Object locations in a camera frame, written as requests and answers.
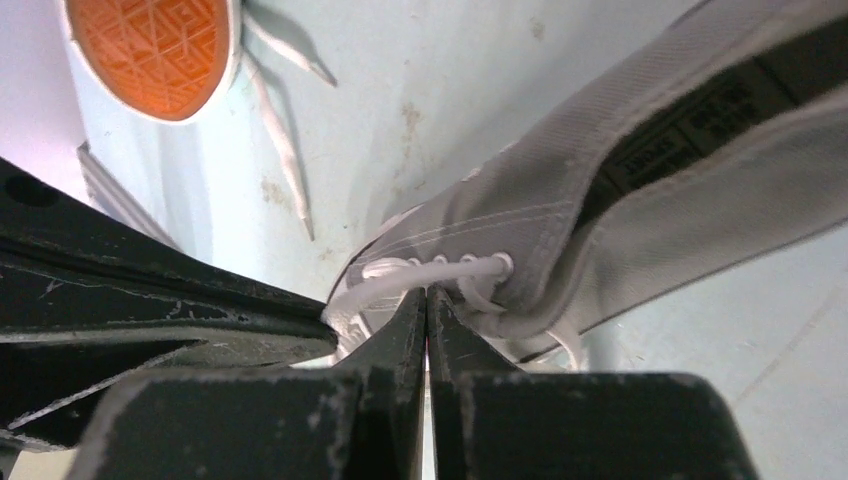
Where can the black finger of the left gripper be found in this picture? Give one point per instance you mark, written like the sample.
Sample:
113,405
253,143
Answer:
87,300

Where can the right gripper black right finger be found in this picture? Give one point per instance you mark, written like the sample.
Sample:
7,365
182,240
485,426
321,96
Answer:
493,420

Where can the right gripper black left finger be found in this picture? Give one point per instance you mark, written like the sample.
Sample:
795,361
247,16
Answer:
359,419

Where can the grey canvas sneaker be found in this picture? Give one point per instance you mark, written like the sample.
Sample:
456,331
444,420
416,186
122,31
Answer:
723,139

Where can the overturned sneaker orange sole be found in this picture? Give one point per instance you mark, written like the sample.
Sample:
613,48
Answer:
169,61

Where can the aluminium frame rail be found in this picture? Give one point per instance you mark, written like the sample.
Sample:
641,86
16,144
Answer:
108,196

